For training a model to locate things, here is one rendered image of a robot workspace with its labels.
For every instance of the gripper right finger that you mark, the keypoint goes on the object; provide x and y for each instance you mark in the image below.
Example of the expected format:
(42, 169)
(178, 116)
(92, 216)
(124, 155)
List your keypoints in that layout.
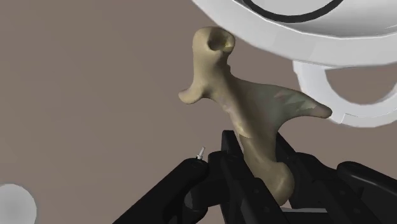
(325, 183)

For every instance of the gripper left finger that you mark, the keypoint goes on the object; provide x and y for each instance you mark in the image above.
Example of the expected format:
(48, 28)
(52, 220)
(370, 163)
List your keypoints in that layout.
(235, 189)

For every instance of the beige bone-shaped figure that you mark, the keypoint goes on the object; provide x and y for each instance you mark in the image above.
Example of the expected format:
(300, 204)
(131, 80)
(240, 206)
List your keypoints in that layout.
(254, 124)

